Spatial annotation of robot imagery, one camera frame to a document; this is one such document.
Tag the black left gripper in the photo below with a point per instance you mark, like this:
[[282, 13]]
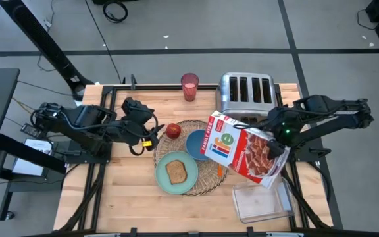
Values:
[[140, 133]]

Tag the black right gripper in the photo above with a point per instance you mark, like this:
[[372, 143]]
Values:
[[280, 126]]

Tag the red apple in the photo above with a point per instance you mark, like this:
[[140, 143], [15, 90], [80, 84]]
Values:
[[173, 131]]

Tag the brown toast slice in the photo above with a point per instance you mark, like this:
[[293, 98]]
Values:
[[176, 172]]

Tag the green plate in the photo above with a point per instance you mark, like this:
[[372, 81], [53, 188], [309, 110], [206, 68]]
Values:
[[163, 182]]

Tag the red cereal box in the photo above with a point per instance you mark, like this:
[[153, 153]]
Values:
[[229, 145]]

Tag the pink plastic cup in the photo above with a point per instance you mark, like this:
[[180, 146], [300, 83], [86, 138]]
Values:
[[189, 90]]

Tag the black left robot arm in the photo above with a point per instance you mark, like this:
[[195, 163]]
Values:
[[77, 123]]

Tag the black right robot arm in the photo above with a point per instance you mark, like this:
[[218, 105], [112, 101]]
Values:
[[334, 107]]

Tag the blue bowl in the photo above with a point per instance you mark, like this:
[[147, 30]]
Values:
[[194, 145]]

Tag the clear plastic container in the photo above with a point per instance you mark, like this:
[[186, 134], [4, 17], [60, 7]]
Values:
[[258, 204]]

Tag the round woven placemat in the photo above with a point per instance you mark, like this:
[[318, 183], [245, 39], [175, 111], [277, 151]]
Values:
[[206, 184]]

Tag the silver four-slot toaster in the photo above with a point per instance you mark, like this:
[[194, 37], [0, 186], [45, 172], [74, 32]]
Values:
[[224, 95]]

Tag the white paper sheet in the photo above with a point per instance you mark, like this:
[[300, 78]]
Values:
[[28, 166]]

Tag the black stand pole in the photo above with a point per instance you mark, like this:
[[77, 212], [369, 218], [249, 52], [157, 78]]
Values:
[[44, 42]]

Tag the black metal table frame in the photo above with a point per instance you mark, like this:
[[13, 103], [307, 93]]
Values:
[[163, 87]]

